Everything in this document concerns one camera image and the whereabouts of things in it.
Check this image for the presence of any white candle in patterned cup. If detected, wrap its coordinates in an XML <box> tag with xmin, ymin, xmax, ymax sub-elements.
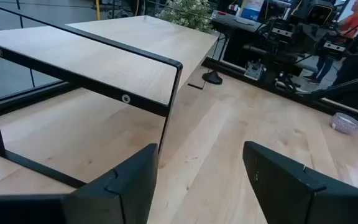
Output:
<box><xmin>330</xmin><ymin>112</ymin><xmax>358</xmax><ymax>135</ymax></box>

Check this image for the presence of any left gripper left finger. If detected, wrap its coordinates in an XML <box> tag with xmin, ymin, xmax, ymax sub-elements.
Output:
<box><xmin>61</xmin><ymin>142</ymin><xmax>160</xmax><ymax>224</ymax></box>

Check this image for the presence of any grey computer desk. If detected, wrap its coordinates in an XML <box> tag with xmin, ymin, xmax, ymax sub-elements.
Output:
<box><xmin>211</xmin><ymin>9</ymin><xmax>272</xmax><ymax>68</ymax></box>

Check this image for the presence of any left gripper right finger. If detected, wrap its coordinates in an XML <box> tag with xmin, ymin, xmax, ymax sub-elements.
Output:
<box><xmin>242</xmin><ymin>141</ymin><xmax>358</xmax><ymax>224</ymax></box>

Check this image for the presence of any person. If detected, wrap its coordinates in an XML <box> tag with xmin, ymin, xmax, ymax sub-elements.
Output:
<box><xmin>303</xmin><ymin>0</ymin><xmax>358</xmax><ymax>85</ymax></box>

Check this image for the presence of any potted green plant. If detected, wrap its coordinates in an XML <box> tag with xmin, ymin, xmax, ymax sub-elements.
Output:
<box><xmin>155</xmin><ymin>0</ymin><xmax>214</xmax><ymax>34</ymax></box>

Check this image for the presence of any computer monitor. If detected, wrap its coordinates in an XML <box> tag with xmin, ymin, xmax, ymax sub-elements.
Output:
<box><xmin>240</xmin><ymin>0</ymin><xmax>265</xmax><ymax>22</ymax></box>

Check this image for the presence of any wooden shelf with black frame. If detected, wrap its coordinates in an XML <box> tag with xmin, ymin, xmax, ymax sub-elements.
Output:
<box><xmin>0</xmin><ymin>1</ymin><xmax>219</xmax><ymax>189</ymax></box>

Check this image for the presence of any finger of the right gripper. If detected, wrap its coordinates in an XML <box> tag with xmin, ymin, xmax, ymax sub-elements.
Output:
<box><xmin>268</xmin><ymin>17</ymin><xmax>295</xmax><ymax>58</ymax></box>
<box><xmin>320</xmin><ymin>34</ymin><xmax>348</xmax><ymax>62</ymax></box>

